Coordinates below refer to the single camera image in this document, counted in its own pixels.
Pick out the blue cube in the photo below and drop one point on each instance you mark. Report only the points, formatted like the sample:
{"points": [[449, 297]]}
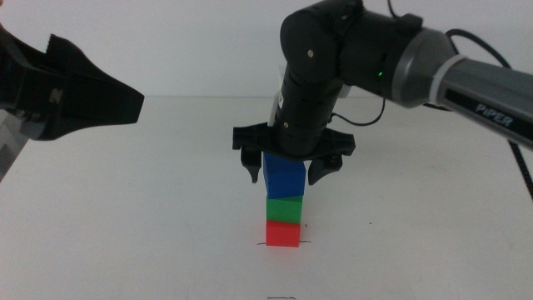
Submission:
{"points": [[284, 177]]}

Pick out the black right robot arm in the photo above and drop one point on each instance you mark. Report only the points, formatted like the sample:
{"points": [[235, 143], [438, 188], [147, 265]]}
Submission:
{"points": [[316, 54]]}

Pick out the green cube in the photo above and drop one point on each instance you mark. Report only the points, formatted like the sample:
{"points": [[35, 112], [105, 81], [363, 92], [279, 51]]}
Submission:
{"points": [[284, 210]]}

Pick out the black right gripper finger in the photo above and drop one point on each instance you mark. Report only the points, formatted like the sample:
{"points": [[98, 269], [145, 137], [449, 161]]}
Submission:
{"points": [[252, 164], [322, 168]]}

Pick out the red cube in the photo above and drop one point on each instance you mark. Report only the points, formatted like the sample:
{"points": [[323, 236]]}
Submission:
{"points": [[283, 234]]}

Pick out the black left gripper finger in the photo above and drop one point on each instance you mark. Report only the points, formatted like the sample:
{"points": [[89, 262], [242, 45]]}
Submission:
{"points": [[104, 102], [62, 52]]}

